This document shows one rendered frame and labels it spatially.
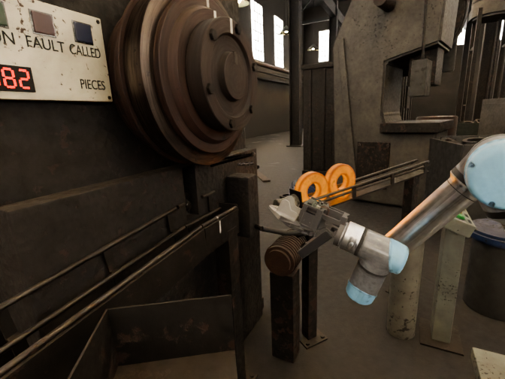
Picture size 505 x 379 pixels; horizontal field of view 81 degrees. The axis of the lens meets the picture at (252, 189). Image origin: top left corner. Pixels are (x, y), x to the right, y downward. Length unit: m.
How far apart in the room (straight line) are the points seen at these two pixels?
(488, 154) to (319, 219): 0.36
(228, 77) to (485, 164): 0.57
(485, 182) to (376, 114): 2.78
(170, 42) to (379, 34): 2.89
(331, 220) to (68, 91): 0.66
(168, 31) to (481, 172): 0.68
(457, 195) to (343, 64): 2.84
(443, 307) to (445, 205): 0.82
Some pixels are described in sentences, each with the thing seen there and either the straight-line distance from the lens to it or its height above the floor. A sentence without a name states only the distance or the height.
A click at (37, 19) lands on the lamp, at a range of 0.75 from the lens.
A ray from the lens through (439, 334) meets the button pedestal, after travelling 1.67.
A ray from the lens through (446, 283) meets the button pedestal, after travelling 1.53.
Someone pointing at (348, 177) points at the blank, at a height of 0.74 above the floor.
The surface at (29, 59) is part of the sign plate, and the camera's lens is 0.73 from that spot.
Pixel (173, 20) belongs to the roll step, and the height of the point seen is 1.23.
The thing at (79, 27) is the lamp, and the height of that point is 1.21.
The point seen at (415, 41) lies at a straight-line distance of 3.36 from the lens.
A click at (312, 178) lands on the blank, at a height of 0.76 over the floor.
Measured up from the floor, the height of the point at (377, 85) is 1.26.
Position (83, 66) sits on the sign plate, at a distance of 0.78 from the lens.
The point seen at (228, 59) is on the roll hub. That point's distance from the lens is 0.80.
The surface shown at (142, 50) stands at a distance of 0.71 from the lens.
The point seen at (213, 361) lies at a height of 0.61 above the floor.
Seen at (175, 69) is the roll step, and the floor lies 1.12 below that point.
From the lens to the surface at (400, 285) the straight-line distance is 1.49.
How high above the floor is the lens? 1.01
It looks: 14 degrees down
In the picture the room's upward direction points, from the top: 2 degrees counter-clockwise
